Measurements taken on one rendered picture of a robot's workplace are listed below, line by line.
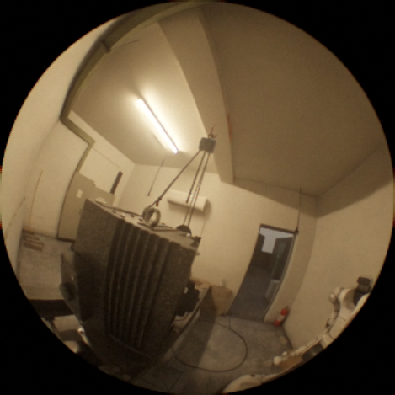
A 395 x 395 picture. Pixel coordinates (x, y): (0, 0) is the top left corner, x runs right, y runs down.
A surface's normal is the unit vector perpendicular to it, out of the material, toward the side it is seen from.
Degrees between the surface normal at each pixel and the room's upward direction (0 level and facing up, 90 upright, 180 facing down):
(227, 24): 180
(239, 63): 180
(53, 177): 90
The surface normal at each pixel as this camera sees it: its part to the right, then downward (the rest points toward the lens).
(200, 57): -0.31, 0.92
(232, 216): -0.29, -0.32
